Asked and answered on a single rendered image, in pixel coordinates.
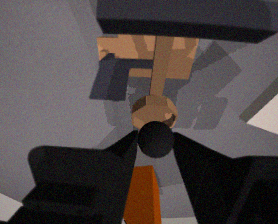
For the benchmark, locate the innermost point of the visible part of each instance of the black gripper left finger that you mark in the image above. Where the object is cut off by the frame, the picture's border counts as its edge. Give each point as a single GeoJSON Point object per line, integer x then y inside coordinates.
{"type": "Point", "coordinates": [110, 170]}

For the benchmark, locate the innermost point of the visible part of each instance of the black ball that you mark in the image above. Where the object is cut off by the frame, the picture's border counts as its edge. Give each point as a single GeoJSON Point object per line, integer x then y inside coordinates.
{"type": "Point", "coordinates": [156, 139]}

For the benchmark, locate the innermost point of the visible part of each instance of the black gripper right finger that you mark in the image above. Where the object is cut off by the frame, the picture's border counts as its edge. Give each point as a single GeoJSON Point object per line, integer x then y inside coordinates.
{"type": "Point", "coordinates": [218, 185]}

